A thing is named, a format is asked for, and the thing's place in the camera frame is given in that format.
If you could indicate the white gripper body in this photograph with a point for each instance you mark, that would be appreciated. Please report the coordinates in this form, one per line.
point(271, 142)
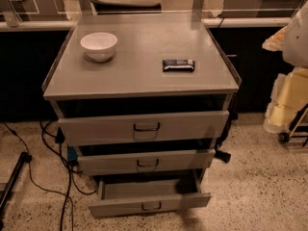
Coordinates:
point(296, 45)

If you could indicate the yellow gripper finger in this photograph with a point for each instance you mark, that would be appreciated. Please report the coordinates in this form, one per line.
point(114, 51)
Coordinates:
point(276, 41)

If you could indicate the grey bottom drawer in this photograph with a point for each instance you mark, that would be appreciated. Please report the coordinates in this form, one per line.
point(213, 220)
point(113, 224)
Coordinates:
point(159, 195)

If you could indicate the grey drawer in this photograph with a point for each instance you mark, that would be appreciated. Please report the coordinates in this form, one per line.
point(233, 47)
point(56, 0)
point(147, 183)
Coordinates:
point(141, 128)
point(145, 162)
point(159, 195)

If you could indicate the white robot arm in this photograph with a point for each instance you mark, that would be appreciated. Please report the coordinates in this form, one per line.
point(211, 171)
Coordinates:
point(295, 49)

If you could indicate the grey top drawer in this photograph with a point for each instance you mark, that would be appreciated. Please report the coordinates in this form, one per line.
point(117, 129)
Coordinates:
point(141, 128)

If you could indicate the grey drawer cabinet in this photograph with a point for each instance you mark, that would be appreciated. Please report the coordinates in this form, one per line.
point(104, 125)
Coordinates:
point(132, 81)

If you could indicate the grey middle drawer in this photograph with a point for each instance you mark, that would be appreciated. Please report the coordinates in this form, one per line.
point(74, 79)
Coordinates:
point(145, 162)

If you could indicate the wheeled cart base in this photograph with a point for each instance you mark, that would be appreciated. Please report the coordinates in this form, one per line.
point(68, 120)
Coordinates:
point(297, 128)

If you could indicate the black power plug right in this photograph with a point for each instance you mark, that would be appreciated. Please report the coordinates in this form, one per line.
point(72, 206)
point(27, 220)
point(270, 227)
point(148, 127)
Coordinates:
point(224, 156)

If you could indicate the white ceramic bowl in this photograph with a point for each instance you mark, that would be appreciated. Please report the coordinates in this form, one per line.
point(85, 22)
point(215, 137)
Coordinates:
point(99, 46)

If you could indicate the blue box behind cabinet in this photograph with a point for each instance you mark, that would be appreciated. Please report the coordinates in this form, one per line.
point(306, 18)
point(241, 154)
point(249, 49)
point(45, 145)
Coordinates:
point(72, 156)

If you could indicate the black floor stand bar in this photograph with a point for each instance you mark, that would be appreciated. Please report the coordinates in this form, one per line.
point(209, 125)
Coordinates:
point(6, 193)

